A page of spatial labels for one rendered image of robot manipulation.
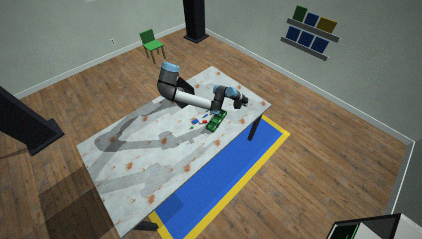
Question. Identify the green three-compartment bin rack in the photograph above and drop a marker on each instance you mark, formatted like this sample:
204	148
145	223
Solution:
216	120

